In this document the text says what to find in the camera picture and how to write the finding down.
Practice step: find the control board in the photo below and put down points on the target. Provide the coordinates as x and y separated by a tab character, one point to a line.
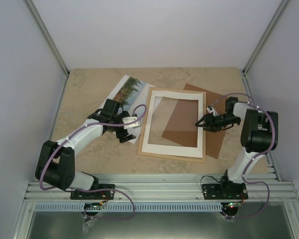
232	204
94	206

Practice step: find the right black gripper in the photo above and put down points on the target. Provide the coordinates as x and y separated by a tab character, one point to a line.
208	117

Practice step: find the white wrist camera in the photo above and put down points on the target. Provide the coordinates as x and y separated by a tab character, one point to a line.
212	110
131	122

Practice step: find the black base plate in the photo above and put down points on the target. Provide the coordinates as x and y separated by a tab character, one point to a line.
218	192
106	194

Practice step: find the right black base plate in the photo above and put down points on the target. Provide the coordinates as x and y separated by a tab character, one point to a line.
218	192

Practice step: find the right control board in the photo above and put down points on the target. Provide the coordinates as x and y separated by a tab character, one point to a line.
232	204

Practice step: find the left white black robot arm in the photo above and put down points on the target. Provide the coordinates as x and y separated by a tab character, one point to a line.
56	164

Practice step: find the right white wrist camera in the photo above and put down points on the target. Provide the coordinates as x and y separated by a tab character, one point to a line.
212	110

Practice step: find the brown backing board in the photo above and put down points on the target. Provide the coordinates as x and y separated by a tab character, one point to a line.
181	129

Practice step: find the aluminium rail bed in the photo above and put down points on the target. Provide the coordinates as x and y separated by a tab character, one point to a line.
186	187

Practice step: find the light wooden picture frame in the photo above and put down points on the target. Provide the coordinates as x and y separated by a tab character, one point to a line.
140	139

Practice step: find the aluminium corner post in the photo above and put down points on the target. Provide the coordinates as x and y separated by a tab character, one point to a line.
46	35
266	35

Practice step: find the grey slotted cable duct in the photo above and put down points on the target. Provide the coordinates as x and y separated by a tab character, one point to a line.
128	207

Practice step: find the left control board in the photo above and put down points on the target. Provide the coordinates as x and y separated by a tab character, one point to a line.
94	206

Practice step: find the clear glass sheet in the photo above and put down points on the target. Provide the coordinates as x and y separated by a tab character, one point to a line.
159	120

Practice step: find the white mat board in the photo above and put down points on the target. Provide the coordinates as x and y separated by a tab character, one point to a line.
149	134

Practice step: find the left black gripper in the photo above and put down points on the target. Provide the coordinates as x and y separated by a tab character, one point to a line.
120	136

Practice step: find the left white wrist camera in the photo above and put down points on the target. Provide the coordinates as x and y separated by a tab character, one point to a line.
131	122

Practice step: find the right aluminium corner post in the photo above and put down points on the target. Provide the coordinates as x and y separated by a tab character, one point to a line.
266	35

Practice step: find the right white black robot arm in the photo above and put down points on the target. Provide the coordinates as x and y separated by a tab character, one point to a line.
259	136

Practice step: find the left aluminium corner post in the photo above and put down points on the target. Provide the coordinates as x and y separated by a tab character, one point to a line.
46	35

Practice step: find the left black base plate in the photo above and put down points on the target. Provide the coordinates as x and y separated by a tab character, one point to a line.
106	194

